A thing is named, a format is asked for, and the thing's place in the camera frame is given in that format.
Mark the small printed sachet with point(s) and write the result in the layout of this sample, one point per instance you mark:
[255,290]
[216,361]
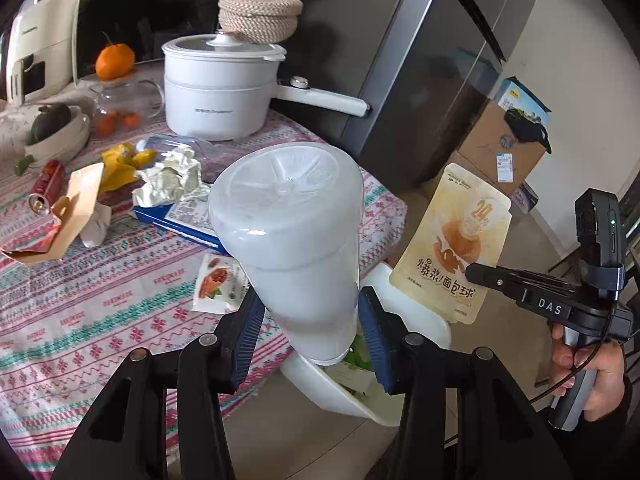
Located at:
[217,282]

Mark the patterned tablecloth table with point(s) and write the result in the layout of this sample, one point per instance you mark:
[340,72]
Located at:
[100,320]

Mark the dark green squash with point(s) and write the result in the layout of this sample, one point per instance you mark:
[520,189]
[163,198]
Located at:
[50,120]

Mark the green scrap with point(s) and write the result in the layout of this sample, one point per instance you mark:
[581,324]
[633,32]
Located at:
[360,355]

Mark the white plastic bin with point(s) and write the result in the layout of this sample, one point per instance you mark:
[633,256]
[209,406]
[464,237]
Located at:
[320,390]

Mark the white tissue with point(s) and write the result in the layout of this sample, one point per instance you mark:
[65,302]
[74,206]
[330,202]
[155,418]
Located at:
[96,225]

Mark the small orange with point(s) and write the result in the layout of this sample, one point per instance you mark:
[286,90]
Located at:
[131,120]
[106,125]

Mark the large orange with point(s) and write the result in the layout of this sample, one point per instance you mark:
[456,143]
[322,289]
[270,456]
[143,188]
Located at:
[115,62]

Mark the white kitchen appliance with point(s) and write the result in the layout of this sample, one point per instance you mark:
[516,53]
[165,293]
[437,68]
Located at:
[45,35]

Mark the beige snack packet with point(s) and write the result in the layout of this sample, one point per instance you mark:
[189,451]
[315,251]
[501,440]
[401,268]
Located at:
[450,240]

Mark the person's right forearm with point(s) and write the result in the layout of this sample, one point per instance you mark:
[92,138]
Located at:
[620,440]

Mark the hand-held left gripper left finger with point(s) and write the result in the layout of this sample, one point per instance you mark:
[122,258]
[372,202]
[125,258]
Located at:
[250,332]

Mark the white bowl with avocado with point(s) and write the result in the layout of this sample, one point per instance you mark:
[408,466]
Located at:
[65,147]

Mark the floral cloth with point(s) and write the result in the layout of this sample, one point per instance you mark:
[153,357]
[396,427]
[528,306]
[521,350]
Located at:
[10,127]

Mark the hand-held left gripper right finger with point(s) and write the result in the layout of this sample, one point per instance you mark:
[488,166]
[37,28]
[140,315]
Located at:
[372,332]

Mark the white electric cooking pot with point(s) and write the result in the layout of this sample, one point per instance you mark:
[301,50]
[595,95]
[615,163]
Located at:
[215,95]

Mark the yellow wrapper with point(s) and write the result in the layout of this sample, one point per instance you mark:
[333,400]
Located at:
[120,165]

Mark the brown paper bag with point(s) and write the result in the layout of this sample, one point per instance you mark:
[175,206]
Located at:
[75,195]

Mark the black bag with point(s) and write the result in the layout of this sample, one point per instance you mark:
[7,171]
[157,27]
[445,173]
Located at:
[525,127]

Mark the small green vegetable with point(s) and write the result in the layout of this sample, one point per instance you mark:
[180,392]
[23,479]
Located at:
[24,165]

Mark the blue box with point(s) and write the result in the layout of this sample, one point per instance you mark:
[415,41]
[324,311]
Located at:
[175,220]

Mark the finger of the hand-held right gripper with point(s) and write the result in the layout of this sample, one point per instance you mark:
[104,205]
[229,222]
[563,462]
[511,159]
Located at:
[500,287]
[545,280]

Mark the white plastic cup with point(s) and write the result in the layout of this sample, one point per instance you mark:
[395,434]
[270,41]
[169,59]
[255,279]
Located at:
[285,220]

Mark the brown cardboard box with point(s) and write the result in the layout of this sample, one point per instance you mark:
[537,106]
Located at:
[485,150]

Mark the blue printed carton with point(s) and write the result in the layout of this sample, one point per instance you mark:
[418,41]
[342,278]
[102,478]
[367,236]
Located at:
[520,95]

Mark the glass jar with oranges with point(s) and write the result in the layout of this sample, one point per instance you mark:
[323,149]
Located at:
[125,97]

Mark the person's right hand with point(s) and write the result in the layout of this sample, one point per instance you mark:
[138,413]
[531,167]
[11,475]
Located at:
[605,375]

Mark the crumpled pale paper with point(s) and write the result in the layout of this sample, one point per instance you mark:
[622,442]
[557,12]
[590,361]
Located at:
[170,180]

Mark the grey refrigerator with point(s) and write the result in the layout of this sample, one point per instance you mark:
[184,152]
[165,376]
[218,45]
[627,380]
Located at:
[425,85]

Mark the small printed carton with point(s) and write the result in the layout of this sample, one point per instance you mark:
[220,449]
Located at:
[525,199]

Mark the red drink can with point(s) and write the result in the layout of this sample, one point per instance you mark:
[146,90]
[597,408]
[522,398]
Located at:
[47,185]

